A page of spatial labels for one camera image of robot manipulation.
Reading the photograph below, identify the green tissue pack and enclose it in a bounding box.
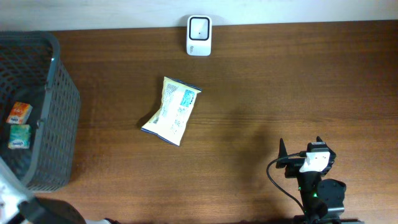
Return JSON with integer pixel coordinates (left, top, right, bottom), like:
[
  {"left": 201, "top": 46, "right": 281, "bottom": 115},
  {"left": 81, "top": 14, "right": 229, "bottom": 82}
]
[{"left": 8, "top": 124, "right": 31, "bottom": 149}]

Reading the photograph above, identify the grey plastic mesh basket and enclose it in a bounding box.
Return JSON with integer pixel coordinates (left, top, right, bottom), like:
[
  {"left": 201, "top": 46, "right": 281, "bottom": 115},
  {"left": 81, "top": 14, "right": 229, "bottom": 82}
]
[{"left": 1, "top": 31, "right": 81, "bottom": 192}]

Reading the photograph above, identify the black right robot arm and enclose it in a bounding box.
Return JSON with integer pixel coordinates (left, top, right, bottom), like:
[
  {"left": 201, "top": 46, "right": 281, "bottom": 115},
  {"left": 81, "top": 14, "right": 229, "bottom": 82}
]
[{"left": 267, "top": 137, "right": 362, "bottom": 223}]

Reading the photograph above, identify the cream snack bag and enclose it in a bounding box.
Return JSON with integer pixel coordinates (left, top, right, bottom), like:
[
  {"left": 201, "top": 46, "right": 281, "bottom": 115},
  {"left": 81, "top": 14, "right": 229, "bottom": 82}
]
[{"left": 141, "top": 77, "right": 201, "bottom": 146}]

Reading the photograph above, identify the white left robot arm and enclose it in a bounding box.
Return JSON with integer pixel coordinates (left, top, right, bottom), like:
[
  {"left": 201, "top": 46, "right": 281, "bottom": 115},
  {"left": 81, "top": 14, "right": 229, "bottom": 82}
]
[{"left": 1, "top": 161, "right": 86, "bottom": 224}]

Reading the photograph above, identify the black right camera cable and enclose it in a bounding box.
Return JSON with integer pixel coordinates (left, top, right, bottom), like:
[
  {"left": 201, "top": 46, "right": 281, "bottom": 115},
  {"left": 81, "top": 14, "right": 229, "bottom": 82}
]
[{"left": 266, "top": 151, "right": 308, "bottom": 214}]

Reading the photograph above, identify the white barcode scanner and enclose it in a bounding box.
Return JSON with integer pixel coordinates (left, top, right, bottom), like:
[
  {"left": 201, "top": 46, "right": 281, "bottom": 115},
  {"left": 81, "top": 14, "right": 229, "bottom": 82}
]
[{"left": 186, "top": 15, "right": 213, "bottom": 57}]

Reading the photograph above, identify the orange tissue pack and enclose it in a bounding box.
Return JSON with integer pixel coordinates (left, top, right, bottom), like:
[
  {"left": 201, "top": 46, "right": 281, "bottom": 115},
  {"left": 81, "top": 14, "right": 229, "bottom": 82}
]
[{"left": 6, "top": 101, "right": 33, "bottom": 124}]

